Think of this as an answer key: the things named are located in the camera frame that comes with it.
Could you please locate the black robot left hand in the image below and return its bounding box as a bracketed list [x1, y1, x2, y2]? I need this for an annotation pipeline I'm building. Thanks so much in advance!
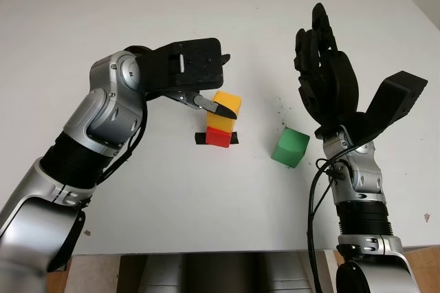
[123, 44, 239, 120]

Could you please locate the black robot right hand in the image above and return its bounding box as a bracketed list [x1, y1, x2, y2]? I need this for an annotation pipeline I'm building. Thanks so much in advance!
[293, 2, 361, 137]

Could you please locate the yellow wooden block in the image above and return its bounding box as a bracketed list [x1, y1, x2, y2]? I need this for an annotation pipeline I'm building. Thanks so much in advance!
[206, 91, 243, 133]

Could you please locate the red wooden block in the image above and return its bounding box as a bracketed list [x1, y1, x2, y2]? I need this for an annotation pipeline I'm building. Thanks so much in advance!
[206, 127, 231, 149]

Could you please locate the green wooden block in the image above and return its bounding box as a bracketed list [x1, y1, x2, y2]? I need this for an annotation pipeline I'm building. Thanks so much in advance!
[271, 127, 311, 169]

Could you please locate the black tape strip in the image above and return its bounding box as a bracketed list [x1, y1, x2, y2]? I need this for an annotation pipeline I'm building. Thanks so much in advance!
[195, 132, 239, 145]

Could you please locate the grey robot torso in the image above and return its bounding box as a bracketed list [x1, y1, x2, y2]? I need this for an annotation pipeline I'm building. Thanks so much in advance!
[118, 253, 310, 293]

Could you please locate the white table leg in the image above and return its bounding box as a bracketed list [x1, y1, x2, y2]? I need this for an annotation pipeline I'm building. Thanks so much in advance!
[67, 254, 120, 293]
[316, 250, 341, 293]

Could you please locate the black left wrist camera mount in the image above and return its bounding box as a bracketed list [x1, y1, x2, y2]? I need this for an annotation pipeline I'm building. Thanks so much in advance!
[135, 37, 225, 95]

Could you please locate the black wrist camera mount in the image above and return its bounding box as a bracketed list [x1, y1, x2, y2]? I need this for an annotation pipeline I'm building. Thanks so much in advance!
[352, 70, 429, 143]
[135, 37, 225, 95]

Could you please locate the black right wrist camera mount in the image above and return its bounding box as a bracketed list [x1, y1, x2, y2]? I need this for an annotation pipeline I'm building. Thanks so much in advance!
[352, 70, 429, 143]

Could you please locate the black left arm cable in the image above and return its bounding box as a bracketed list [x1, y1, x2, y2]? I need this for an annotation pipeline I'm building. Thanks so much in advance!
[98, 98, 149, 188]

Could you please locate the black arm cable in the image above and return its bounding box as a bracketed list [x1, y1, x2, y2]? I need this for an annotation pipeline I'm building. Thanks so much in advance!
[98, 98, 149, 188]
[305, 143, 376, 293]

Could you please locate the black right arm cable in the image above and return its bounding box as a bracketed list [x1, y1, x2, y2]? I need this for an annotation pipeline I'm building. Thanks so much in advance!
[305, 143, 376, 293]

